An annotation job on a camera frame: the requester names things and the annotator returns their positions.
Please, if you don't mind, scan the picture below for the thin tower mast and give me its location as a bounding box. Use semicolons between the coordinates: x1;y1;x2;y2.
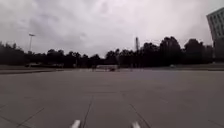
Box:
134;36;140;52

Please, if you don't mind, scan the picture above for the grey paved plaza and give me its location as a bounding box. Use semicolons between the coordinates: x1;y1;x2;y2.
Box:
0;68;224;128

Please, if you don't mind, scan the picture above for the row of dark trees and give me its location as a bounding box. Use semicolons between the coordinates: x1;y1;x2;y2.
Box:
0;36;224;69

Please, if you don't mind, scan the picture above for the robot's own part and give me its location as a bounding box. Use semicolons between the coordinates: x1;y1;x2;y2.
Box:
131;121;142;128
70;119;82;128

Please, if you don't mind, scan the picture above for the grey building with windows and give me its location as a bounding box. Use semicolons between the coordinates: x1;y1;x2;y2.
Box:
206;7;224;43

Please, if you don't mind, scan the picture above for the raised kerb strip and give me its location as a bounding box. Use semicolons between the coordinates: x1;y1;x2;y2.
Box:
0;68;56;75

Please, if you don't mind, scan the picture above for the tall lamp pole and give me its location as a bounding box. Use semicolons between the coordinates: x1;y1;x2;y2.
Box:
28;33;36;53

